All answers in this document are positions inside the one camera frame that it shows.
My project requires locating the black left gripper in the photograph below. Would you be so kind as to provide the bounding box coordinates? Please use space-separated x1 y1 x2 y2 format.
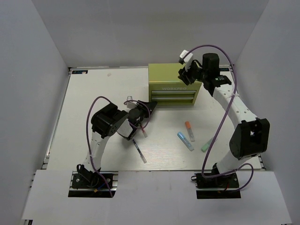
135 100 158 129

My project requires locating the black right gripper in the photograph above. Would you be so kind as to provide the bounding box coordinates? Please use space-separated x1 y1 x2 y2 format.
179 60 208 85

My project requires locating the green metal tool chest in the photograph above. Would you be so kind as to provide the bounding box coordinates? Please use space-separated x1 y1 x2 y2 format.
148 63 202 105

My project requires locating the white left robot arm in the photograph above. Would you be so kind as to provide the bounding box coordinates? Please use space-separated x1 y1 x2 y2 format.
77 100 158 187

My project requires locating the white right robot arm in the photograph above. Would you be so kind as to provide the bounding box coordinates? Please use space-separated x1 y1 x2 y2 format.
179 50 270 187

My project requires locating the red refill pen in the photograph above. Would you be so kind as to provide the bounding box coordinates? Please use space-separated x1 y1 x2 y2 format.
140 125 148 138

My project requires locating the blue cap marker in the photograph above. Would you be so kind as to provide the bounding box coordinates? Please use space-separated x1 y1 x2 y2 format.
177 132 194 151

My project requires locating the orange cap marker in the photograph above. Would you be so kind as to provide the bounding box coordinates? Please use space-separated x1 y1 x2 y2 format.
185 121 195 142

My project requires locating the blue refill pen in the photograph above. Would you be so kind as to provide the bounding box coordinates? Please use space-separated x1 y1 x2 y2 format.
132 139 147 164

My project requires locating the green eraser stick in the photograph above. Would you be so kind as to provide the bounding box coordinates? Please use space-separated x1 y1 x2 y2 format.
201 137 213 152

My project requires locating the left corner label sticker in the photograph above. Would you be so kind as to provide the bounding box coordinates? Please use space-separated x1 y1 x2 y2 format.
72 70 88 75

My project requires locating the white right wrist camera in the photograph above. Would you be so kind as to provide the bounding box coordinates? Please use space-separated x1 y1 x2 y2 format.
179 50 193 65

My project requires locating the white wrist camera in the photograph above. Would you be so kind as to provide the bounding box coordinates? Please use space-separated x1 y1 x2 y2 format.
124 96 136 109
179 50 193 65

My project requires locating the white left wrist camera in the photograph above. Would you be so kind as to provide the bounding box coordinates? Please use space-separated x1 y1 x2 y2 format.
124 96 136 109

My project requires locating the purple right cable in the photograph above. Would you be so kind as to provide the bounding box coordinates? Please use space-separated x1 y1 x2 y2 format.
187 44 255 194

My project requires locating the purple cable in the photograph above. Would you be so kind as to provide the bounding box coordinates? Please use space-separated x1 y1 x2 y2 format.
84 96 155 197
187 44 255 194

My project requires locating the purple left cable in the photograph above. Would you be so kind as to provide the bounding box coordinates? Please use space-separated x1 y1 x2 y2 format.
84 96 155 197

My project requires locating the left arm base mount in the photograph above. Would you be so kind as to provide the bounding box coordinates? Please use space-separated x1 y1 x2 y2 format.
68 171 118 198

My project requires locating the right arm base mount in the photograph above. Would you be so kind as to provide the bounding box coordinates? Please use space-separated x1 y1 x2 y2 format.
191 173 241 199

